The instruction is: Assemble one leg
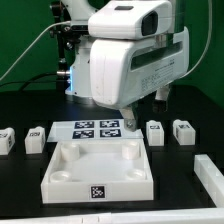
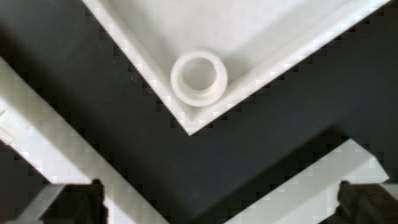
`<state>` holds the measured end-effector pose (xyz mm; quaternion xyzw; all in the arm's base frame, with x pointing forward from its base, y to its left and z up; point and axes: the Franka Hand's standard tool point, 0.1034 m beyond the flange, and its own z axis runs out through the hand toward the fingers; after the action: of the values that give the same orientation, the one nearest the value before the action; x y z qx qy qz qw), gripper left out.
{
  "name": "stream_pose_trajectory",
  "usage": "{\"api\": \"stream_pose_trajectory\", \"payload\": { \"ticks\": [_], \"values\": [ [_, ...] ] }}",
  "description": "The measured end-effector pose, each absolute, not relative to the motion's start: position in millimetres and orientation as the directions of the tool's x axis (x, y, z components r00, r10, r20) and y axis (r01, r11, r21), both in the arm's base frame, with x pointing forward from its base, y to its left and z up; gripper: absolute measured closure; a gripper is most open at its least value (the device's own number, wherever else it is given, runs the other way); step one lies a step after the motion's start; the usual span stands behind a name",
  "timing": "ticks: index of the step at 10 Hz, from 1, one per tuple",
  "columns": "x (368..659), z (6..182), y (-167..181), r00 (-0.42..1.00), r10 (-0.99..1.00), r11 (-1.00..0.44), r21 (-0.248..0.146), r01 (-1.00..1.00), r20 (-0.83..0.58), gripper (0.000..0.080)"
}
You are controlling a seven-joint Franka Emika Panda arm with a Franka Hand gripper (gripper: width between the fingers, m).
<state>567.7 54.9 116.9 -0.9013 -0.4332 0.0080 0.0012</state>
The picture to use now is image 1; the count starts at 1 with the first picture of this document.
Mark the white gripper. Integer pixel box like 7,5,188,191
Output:
90,28,189,130

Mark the white square tabletop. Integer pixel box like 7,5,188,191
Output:
41,139,154,204

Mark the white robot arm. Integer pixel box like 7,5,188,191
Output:
61,0,189,131

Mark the white tag plate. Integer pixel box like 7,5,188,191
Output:
47,119,143,142

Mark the white obstacle rail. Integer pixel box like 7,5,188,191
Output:
194,154,224,208

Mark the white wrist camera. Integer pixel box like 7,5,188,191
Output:
88,0,172,40

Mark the black cable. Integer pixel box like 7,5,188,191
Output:
0,73,68,93

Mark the white cable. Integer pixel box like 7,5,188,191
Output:
0,20,72,82

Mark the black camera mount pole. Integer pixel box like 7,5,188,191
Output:
50,0,70,77

